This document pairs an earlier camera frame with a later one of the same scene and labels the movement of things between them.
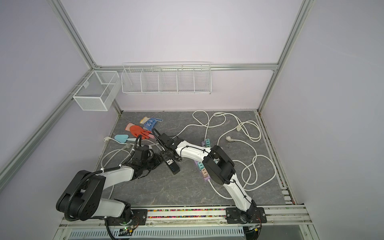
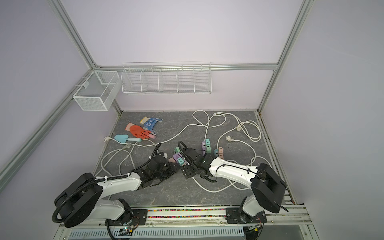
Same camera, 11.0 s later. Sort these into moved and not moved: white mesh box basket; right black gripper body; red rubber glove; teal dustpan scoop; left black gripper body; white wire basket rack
Moved: left black gripper body; right black gripper body
Not moved: white wire basket rack; red rubber glove; white mesh box basket; teal dustpan scoop
